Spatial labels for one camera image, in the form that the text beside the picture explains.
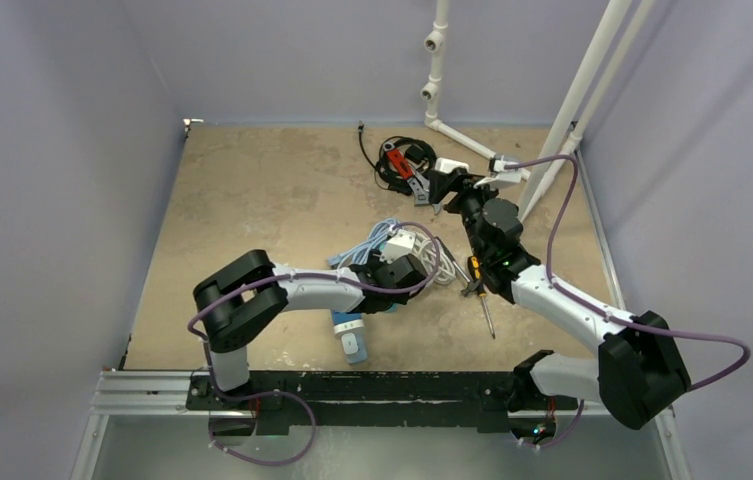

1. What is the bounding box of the yellow black screwdriver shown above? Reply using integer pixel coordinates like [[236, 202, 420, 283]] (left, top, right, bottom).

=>
[[467, 255, 496, 339]]

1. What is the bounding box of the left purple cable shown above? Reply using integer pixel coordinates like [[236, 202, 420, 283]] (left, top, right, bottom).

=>
[[187, 221, 444, 466]]

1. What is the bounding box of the white pvc pipe frame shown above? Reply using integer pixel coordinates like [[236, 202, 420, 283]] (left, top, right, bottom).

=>
[[420, 0, 657, 223]]

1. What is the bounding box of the white plug adapter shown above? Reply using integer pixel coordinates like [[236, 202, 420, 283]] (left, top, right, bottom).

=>
[[433, 157, 469, 174]]

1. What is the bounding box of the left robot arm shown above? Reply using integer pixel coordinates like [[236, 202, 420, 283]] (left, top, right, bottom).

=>
[[188, 249, 431, 409]]

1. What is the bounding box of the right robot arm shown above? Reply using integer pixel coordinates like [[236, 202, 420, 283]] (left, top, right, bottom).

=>
[[429, 161, 692, 430]]

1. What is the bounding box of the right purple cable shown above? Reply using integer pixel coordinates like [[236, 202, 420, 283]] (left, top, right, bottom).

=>
[[501, 153, 752, 452]]

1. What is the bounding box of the white charger plug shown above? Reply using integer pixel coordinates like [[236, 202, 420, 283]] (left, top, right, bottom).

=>
[[340, 333, 366, 357]]

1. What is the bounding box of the red adjustable wrench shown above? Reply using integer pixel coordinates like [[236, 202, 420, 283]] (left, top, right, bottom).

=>
[[381, 141, 442, 215]]

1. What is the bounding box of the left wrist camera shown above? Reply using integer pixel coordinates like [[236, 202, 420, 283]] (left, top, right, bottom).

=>
[[381, 229, 417, 263]]

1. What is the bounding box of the black handle hammer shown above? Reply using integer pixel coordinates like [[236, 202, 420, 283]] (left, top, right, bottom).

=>
[[436, 237, 485, 297]]

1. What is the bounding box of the white power strip cord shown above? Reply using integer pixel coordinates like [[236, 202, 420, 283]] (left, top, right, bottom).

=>
[[409, 235, 471, 287]]

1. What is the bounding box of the light blue cord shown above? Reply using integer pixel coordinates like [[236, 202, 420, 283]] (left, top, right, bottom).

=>
[[326, 219, 404, 270]]

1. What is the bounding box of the teal power strip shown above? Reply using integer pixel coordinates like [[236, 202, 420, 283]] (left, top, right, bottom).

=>
[[372, 234, 415, 289]]

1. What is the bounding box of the coiled black cable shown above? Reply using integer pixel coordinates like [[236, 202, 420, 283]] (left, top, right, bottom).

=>
[[356, 120, 442, 197]]

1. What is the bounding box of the blue power strip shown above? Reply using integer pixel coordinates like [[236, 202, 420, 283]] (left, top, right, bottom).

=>
[[331, 311, 368, 365]]

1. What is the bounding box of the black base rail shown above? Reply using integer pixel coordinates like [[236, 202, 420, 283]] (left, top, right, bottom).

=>
[[186, 370, 577, 435]]

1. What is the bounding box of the purple cable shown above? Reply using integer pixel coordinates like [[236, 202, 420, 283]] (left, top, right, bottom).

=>
[[187, 221, 444, 466], [501, 153, 752, 452]]

